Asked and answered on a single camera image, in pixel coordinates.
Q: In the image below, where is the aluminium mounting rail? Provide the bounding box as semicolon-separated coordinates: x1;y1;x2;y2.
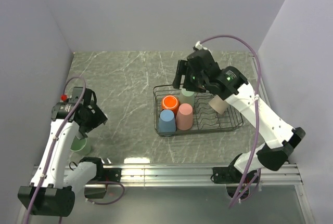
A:
104;164;303;187

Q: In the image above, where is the salmon plastic cup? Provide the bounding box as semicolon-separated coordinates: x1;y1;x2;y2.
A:
175;103;193;130

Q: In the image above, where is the beige plastic cup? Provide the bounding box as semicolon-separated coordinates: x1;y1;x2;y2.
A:
209;95;229;114

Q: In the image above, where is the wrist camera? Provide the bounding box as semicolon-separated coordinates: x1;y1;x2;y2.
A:
193;41;209;51
60;87;83;103

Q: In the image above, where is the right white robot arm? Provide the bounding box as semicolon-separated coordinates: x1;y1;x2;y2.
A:
172;49;305;182

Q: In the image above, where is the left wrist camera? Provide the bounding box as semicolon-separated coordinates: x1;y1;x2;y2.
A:
60;87;83;103

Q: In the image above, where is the light green plastic cup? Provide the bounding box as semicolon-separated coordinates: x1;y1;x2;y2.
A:
70;137;91;156

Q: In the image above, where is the pale green plastic cup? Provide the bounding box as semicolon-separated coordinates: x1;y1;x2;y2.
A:
178;88;195;107

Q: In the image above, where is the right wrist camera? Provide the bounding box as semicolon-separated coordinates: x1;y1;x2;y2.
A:
193;41;209;51

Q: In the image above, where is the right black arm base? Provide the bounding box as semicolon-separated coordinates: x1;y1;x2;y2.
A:
210;167;257;201

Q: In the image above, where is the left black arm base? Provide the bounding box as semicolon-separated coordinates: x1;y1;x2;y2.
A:
69;157;123;200

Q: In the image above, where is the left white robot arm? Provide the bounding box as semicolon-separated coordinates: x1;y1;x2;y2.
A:
18;87;108;217

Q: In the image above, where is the blue plastic cup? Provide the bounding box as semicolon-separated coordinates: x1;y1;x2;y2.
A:
158;110;176;136

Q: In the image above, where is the black wire dish rack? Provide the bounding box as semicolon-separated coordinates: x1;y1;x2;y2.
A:
153;84;244;137

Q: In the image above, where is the orange mug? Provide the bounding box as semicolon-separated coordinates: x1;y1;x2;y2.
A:
161;95;180;116

